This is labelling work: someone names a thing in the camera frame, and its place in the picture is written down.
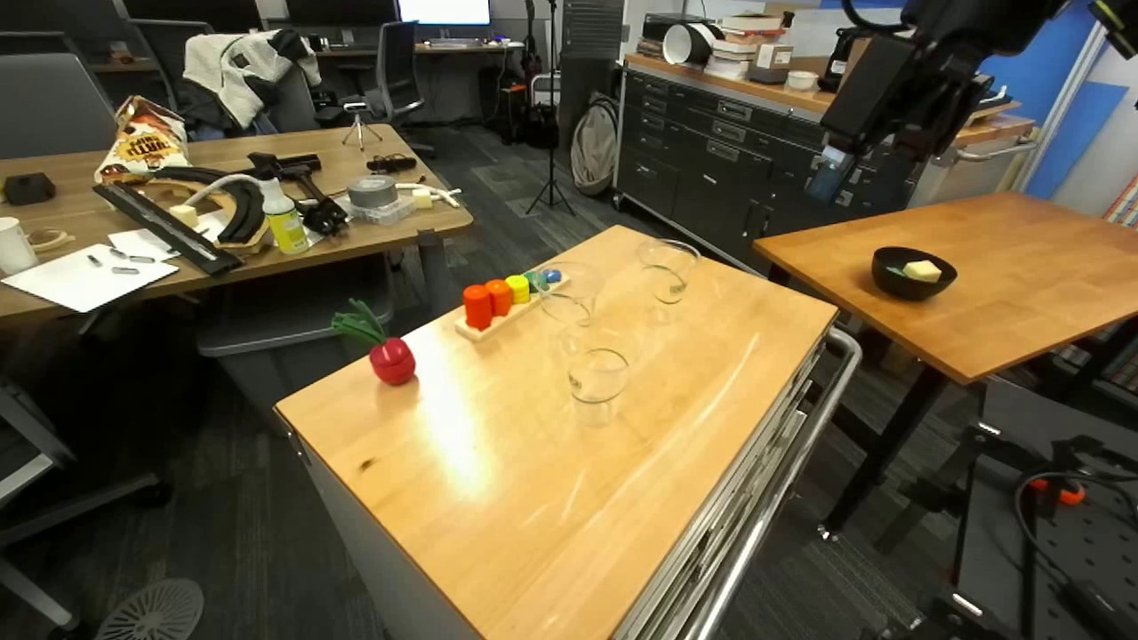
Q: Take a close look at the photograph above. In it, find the wooden peg tray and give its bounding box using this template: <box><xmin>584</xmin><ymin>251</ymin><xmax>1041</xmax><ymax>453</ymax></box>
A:
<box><xmin>455</xmin><ymin>266</ymin><xmax>569</xmax><ymax>341</ymax></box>

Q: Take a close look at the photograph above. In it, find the long wooden office desk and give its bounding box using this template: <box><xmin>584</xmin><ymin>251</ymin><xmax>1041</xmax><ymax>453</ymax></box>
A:
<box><xmin>0</xmin><ymin>120</ymin><xmax>475</xmax><ymax>328</ymax></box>

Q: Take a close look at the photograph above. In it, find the grey tape roll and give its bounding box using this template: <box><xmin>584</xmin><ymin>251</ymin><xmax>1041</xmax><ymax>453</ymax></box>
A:
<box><xmin>350</xmin><ymin>175</ymin><xmax>397</xmax><ymax>215</ymax></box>

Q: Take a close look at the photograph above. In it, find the orange cylinder block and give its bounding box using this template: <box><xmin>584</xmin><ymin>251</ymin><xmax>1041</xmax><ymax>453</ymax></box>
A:
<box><xmin>487</xmin><ymin>279</ymin><xmax>513</xmax><ymax>316</ymax></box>

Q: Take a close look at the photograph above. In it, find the green cylinder block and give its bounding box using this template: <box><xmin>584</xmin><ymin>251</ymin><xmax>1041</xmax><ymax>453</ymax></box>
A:
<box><xmin>526</xmin><ymin>272</ymin><xmax>546</xmax><ymax>294</ymax></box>

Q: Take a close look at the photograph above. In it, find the wooden top steel cart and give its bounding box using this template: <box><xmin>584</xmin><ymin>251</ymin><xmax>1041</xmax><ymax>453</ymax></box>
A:
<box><xmin>276</xmin><ymin>228</ymin><xmax>862</xmax><ymax>640</ymax></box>

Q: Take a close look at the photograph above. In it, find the snack chip bag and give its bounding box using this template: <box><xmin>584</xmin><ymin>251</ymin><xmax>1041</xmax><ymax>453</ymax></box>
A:
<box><xmin>94</xmin><ymin>95</ymin><xmax>189</xmax><ymax>185</ymax></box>

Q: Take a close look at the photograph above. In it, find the clear plastic cup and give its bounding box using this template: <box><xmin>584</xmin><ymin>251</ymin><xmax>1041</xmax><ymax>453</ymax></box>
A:
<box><xmin>539</xmin><ymin>292</ymin><xmax>592</xmax><ymax>345</ymax></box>
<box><xmin>639</xmin><ymin>244</ymin><xmax>702</xmax><ymax>315</ymax></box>
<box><xmin>565</xmin><ymin>350</ymin><xmax>628</xmax><ymax>428</ymax></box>

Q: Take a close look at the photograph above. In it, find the grey office chair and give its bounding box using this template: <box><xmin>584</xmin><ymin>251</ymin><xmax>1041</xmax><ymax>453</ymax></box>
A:
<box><xmin>345</xmin><ymin>21</ymin><xmax>424</xmax><ymax>120</ymax></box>

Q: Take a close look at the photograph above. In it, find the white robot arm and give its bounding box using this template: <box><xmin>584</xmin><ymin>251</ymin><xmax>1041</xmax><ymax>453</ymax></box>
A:
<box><xmin>807</xmin><ymin>0</ymin><xmax>1067</xmax><ymax>202</ymax></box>

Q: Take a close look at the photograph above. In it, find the black bowl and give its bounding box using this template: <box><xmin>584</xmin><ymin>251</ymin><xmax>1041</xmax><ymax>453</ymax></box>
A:
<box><xmin>871</xmin><ymin>245</ymin><xmax>958</xmax><ymax>302</ymax></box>

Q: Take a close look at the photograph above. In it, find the orange handled clamp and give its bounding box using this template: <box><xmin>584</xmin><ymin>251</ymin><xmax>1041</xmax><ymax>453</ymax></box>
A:
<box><xmin>1027</xmin><ymin>476</ymin><xmax>1087</xmax><ymax>509</ymax></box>

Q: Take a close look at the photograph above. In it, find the black tool on desk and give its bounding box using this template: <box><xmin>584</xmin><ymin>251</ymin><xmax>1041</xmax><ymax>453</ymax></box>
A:
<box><xmin>248</xmin><ymin>155</ymin><xmax>324</xmax><ymax>200</ymax></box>

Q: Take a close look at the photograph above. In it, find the wooden side table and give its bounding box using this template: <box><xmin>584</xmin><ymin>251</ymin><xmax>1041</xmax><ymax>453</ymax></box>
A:
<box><xmin>749</xmin><ymin>191</ymin><xmax>1138</xmax><ymax>545</ymax></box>

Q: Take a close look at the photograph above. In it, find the yellow cylinder block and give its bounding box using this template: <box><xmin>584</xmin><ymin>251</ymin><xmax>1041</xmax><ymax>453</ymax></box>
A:
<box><xmin>504</xmin><ymin>276</ymin><xmax>530</xmax><ymax>302</ymax></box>

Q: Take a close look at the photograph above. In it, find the white paper cup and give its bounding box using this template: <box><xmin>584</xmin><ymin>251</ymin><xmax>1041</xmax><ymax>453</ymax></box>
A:
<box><xmin>0</xmin><ymin>216</ymin><xmax>37</xmax><ymax>276</ymax></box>

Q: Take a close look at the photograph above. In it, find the yellow liquid bottle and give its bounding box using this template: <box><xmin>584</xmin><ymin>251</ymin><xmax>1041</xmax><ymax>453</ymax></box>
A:
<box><xmin>261</xmin><ymin>183</ymin><xmax>309</xmax><ymax>254</ymax></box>

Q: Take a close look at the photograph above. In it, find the white paper sheet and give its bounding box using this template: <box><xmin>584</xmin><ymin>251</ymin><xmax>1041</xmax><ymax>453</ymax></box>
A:
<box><xmin>6</xmin><ymin>245</ymin><xmax>173</xmax><ymax>315</ymax></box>

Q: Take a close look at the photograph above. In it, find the white jacket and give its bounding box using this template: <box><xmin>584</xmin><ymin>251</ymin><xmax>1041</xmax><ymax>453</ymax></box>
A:
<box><xmin>183</xmin><ymin>30</ymin><xmax>320</xmax><ymax>129</ymax></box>

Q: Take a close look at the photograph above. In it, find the black drawer cabinet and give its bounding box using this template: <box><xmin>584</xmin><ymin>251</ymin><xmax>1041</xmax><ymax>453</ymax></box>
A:
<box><xmin>619</xmin><ymin>54</ymin><xmax>922</xmax><ymax>261</ymax></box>

